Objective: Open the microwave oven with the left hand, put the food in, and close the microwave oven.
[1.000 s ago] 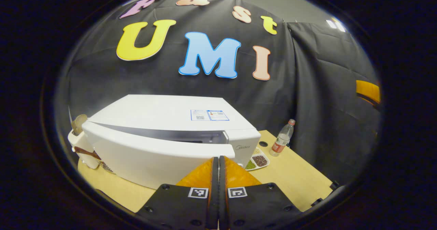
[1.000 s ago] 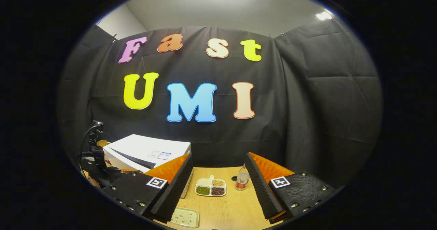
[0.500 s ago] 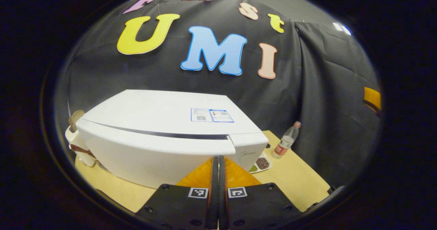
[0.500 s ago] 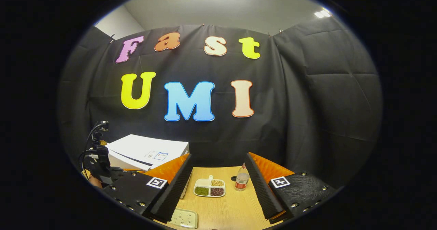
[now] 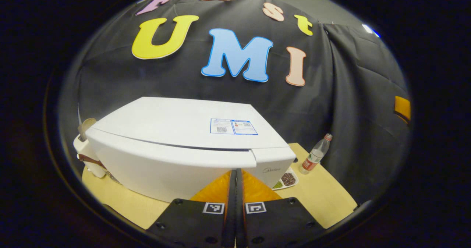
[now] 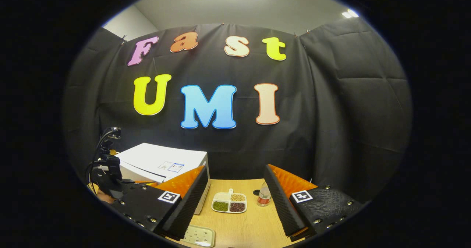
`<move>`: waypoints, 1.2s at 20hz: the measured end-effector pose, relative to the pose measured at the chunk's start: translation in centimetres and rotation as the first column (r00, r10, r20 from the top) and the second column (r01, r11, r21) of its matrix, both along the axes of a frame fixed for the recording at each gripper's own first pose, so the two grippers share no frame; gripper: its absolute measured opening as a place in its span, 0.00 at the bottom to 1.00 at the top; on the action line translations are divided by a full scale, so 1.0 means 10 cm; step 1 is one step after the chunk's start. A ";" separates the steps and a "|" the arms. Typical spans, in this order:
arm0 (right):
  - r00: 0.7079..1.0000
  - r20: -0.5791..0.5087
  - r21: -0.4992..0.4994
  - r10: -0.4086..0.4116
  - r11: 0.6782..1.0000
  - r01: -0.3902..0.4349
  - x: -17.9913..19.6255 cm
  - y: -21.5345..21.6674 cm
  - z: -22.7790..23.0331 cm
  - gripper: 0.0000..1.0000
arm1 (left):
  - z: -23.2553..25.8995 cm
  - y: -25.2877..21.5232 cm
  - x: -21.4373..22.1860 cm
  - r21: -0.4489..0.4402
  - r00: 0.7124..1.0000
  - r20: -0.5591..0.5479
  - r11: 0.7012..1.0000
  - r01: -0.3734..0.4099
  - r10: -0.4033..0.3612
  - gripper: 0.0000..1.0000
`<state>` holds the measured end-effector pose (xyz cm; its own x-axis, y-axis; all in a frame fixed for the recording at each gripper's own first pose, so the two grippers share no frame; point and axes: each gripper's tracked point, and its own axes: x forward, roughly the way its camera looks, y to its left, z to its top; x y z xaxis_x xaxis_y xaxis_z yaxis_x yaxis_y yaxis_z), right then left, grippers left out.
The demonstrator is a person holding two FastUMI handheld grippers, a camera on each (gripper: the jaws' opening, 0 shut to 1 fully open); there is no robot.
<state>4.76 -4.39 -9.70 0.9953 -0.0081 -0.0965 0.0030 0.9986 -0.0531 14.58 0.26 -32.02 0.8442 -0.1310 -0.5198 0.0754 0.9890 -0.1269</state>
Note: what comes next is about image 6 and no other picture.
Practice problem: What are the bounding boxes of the clear bottle with red label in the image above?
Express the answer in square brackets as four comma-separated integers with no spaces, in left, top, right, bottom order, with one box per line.
[257,182,272,207]

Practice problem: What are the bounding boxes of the black backdrop cloth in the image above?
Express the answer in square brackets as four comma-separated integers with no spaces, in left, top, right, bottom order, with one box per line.
[61,18,412,204]

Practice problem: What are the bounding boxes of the white divided bean dish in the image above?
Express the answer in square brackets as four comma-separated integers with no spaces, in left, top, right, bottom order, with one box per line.
[211,188,248,214]

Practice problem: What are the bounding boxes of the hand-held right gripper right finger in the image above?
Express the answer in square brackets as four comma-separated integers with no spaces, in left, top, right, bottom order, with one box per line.
[264,163,366,242]

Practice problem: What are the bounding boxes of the white microwave oven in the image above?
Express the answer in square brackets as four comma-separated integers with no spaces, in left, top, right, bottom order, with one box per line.
[115,142,210,215]

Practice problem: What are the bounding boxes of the pale green rectangular tray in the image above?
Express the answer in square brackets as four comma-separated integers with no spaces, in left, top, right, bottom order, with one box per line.
[180,225,215,248]

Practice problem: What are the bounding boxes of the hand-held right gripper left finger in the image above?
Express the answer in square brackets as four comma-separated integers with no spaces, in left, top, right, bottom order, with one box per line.
[110,166,208,241]

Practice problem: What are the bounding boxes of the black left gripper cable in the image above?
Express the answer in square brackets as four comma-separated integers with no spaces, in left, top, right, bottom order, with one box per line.
[86,130,111,195]

